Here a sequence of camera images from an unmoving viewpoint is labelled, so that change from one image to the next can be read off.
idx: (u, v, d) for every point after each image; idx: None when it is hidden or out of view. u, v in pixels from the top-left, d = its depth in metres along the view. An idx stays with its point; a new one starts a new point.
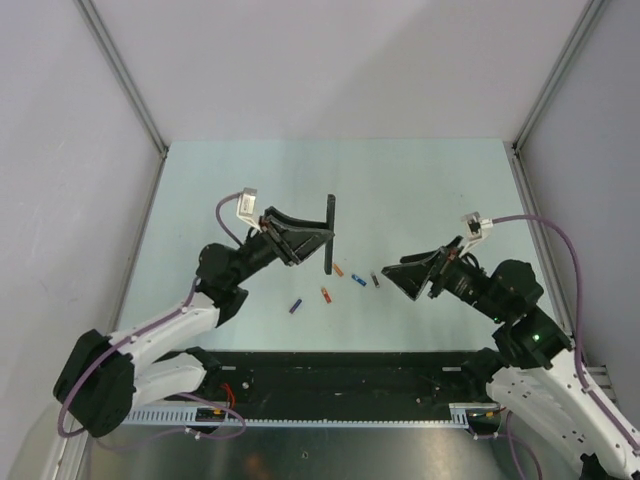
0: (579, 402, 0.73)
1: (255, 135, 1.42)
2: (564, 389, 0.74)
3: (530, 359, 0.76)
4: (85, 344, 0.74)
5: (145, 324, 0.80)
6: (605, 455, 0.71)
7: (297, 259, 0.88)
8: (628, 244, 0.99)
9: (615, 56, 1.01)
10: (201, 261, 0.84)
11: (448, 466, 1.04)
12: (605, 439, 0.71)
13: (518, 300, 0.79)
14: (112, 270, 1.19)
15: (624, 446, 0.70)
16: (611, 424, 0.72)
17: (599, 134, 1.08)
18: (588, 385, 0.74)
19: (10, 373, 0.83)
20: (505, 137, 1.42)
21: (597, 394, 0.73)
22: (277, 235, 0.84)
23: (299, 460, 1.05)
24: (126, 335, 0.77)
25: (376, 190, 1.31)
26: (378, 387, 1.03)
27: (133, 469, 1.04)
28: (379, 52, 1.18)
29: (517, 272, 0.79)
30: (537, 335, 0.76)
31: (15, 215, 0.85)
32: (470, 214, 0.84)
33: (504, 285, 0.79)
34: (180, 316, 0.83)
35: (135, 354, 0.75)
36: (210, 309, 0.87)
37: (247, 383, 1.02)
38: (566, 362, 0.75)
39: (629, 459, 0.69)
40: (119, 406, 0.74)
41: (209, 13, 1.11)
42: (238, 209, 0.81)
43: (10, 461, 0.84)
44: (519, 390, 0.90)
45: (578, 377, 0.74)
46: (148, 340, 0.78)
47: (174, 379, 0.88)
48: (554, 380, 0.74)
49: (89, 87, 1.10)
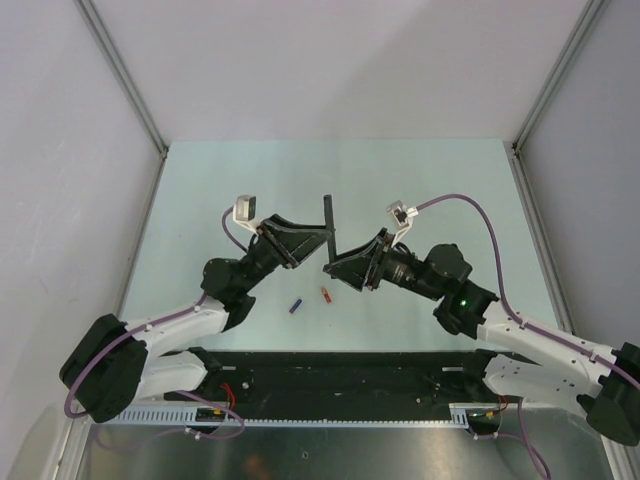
0: (523, 338, 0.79)
1: (255, 134, 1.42)
2: (504, 333, 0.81)
3: (470, 324, 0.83)
4: (102, 327, 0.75)
5: (160, 316, 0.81)
6: (572, 376, 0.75)
7: (295, 261, 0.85)
8: (628, 241, 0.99)
9: (615, 56, 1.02)
10: (207, 271, 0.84)
11: (448, 466, 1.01)
12: (561, 360, 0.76)
13: (453, 280, 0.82)
14: (112, 269, 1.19)
15: (580, 358, 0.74)
16: (559, 345, 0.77)
17: (599, 131, 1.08)
18: (522, 320, 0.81)
19: (10, 370, 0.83)
20: (505, 137, 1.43)
21: (534, 324, 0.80)
22: (274, 237, 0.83)
23: (299, 461, 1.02)
24: (142, 323, 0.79)
25: (377, 189, 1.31)
26: (378, 386, 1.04)
27: (132, 469, 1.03)
28: (380, 52, 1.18)
29: (442, 254, 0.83)
30: (464, 300, 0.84)
31: (15, 213, 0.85)
32: (395, 204, 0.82)
33: (439, 271, 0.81)
34: (193, 313, 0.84)
35: (148, 343, 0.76)
36: (221, 311, 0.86)
37: (247, 383, 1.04)
38: (496, 309, 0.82)
39: (590, 368, 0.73)
40: (126, 394, 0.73)
41: (210, 13, 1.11)
42: (235, 215, 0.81)
43: (10, 462, 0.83)
44: (510, 369, 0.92)
45: (512, 317, 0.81)
46: (161, 332, 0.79)
47: (177, 374, 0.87)
48: (493, 329, 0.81)
49: (89, 86, 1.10)
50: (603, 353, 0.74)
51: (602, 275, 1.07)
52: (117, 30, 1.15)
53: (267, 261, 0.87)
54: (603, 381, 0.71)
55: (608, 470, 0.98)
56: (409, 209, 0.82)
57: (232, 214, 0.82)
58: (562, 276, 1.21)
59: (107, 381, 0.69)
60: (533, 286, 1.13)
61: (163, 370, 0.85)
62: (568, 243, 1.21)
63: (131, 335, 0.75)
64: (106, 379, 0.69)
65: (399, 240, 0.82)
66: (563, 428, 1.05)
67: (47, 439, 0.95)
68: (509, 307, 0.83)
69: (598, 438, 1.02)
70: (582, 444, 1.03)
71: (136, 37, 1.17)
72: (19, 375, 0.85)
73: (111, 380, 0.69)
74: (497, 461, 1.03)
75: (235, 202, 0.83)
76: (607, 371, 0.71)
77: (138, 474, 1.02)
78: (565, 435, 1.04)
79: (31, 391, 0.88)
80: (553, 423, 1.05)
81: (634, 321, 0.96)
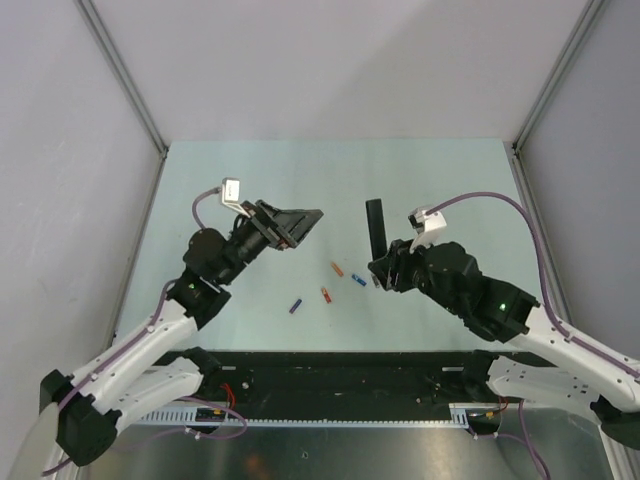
0: (566, 353, 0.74)
1: (256, 135, 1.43)
2: (548, 345, 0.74)
3: (507, 329, 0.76)
4: (47, 389, 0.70)
5: (107, 357, 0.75)
6: (614, 395, 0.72)
7: (294, 240, 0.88)
8: (628, 240, 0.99)
9: (616, 55, 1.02)
10: (193, 249, 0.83)
11: (448, 467, 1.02)
12: (606, 379, 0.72)
13: (458, 278, 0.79)
14: (112, 270, 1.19)
15: (627, 378, 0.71)
16: (606, 363, 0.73)
17: (600, 132, 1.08)
18: (569, 333, 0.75)
19: (11, 371, 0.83)
20: (505, 137, 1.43)
21: (580, 339, 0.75)
22: (271, 216, 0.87)
23: (299, 461, 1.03)
24: (87, 374, 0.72)
25: (376, 190, 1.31)
26: (378, 387, 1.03)
27: (134, 469, 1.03)
28: (380, 53, 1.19)
29: (440, 255, 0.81)
30: (503, 303, 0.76)
31: (16, 213, 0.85)
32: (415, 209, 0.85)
33: (438, 269, 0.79)
34: (147, 336, 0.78)
35: (97, 395, 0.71)
36: (181, 322, 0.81)
37: (247, 383, 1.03)
38: (540, 318, 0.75)
39: (637, 391, 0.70)
40: (102, 438, 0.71)
41: (209, 14, 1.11)
42: (225, 196, 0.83)
43: (11, 463, 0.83)
44: (515, 372, 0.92)
45: (558, 329, 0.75)
46: (112, 374, 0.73)
47: (162, 388, 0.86)
48: (537, 341, 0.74)
49: (90, 87, 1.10)
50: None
51: (602, 276, 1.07)
52: (117, 31, 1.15)
53: (254, 245, 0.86)
54: None
55: (608, 470, 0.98)
56: (425, 212, 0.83)
57: (220, 197, 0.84)
58: (562, 276, 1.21)
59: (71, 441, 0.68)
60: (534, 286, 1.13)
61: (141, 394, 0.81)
62: (568, 243, 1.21)
63: (76, 392, 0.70)
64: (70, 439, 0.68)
65: (420, 241, 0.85)
66: (563, 428, 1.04)
67: None
68: (553, 316, 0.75)
69: (598, 438, 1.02)
70: (582, 444, 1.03)
71: (136, 38, 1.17)
72: (19, 377, 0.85)
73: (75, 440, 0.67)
74: (498, 461, 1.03)
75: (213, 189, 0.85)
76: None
77: (139, 474, 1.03)
78: (565, 435, 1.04)
79: (31, 392, 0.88)
80: (553, 423, 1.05)
81: (633, 321, 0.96)
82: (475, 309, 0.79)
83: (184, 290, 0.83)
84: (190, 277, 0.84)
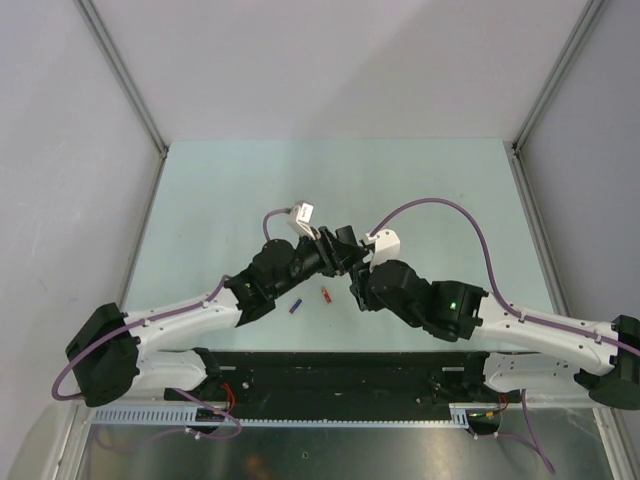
0: (525, 333, 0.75)
1: (256, 135, 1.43)
2: (504, 330, 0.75)
3: (465, 327, 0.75)
4: (101, 316, 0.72)
5: (161, 310, 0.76)
6: (583, 362, 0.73)
7: (343, 269, 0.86)
8: (628, 238, 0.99)
9: (615, 55, 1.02)
10: (267, 249, 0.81)
11: (448, 466, 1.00)
12: (569, 348, 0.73)
13: (398, 292, 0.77)
14: (112, 269, 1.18)
15: (587, 343, 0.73)
16: (565, 333, 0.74)
17: (600, 131, 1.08)
18: (521, 313, 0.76)
19: (10, 371, 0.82)
20: (505, 137, 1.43)
21: (533, 315, 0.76)
22: (331, 242, 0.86)
23: (299, 461, 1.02)
24: (140, 318, 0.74)
25: (376, 190, 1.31)
26: (378, 387, 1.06)
27: (132, 471, 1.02)
28: (380, 52, 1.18)
29: (378, 273, 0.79)
30: (453, 302, 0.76)
31: (15, 213, 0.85)
32: (363, 236, 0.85)
33: (379, 289, 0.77)
34: (201, 309, 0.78)
35: (142, 339, 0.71)
36: (234, 308, 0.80)
37: (247, 383, 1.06)
38: (492, 306, 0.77)
39: (599, 352, 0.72)
40: (119, 384, 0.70)
41: (209, 14, 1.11)
42: (298, 216, 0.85)
43: (9, 462, 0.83)
44: (506, 365, 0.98)
45: (510, 312, 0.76)
46: (160, 328, 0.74)
47: (176, 372, 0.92)
48: (493, 329, 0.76)
49: (89, 86, 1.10)
50: (605, 330, 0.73)
51: (602, 275, 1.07)
52: (117, 31, 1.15)
53: (310, 268, 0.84)
54: (615, 361, 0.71)
55: (609, 470, 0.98)
56: (369, 234, 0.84)
57: (292, 215, 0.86)
58: (562, 276, 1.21)
59: (96, 373, 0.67)
60: (535, 286, 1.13)
61: (163, 365, 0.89)
62: (568, 243, 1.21)
63: (126, 330, 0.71)
64: (96, 370, 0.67)
65: (376, 264, 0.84)
66: (564, 428, 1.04)
67: (46, 441, 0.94)
68: (504, 300, 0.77)
69: (598, 437, 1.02)
70: (583, 444, 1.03)
71: (136, 37, 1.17)
72: (19, 376, 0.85)
73: (101, 374, 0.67)
74: (500, 461, 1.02)
75: (289, 209, 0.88)
76: (615, 350, 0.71)
77: (137, 474, 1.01)
78: (566, 435, 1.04)
79: (31, 391, 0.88)
80: (554, 423, 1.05)
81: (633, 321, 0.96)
82: (429, 316, 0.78)
83: (240, 286, 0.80)
84: (245, 276, 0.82)
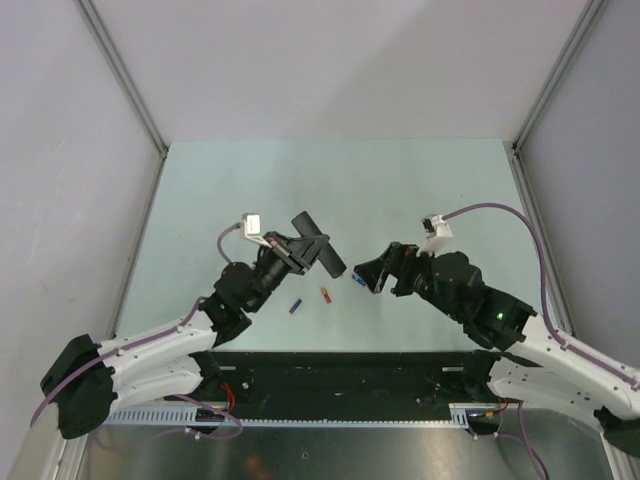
0: (564, 360, 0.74)
1: (256, 135, 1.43)
2: (543, 352, 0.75)
3: (504, 339, 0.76)
4: (75, 347, 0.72)
5: (137, 338, 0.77)
6: (611, 403, 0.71)
7: (309, 263, 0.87)
8: (628, 239, 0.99)
9: (615, 54, 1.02)
10: (225, 276, 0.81)
11: (448, 467, 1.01)
12: (602, 387, 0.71)
13: (459, 288, 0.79)
14: (112, 269, 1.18)
15: (623, 386, 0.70)
16: (602, 370, 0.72)
17: (600, 132, 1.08)
18: (565, 341, 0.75)
19: (11, 370, 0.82)
20: (505, 137, 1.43)
21: (576, 347, 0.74)
22: (285, 249, 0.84)
23: (299, 461, 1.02)
24: (114, 347, 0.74)
25: (376, 190, 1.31)
26: (378, 387, 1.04)
27: (131, 471, 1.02)
28: (380, 53, 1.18)
29: (446, 265, 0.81)
30: (501, 313, 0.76)
31: (15, 213, 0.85)
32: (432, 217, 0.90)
33: (444, 278, 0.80)
34: (176, 334, 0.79)
35: (118, 368, 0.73)
36: (209, 330, 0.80)
37: (247, 383, 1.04)
38: (536, 326, 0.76)
39: (634, 399, 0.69)
40: (95, 414, 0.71)
41: (208, 13, 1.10)
42: (245, 232, 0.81)
43: (9, 463, 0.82)
44: (517, 375, 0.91)
45: (554, 337, 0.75)
46: (135, 356, 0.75)
47: (162, 383, 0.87)
48: (532, 347, 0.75)
49: (90, 87, 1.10)
50: None
51: (602, 276, 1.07)
52: (116, 31, 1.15)
53: (276, 272, 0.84)
54: None
55: (608, 471, 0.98)
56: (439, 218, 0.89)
57: (241, 230, 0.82)
58: (562, 276, 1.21)
59: (70, 406, 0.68)
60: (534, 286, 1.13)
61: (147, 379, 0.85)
62: (567, 244, 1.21)
63: (101, 360, 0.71)
64: (72, 401, 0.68)
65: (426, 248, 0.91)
66: (564, 428, 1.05)
67: None
68: (550, 325, 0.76)
69: (598, 437, 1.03)
70: (582, 444, 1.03)
71: (136, 37, 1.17)
72: (20, 375, 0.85)
73: (75, 407, 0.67)
74: (499, 461, 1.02)
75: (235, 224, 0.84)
76: None
77: (138, 473, 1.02)
78: (565, 435, 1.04)
79: (31, 391, 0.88)
80: (553, 423, 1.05)
81: (633, 321, 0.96)
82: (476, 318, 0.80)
83: (214, 308, 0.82)
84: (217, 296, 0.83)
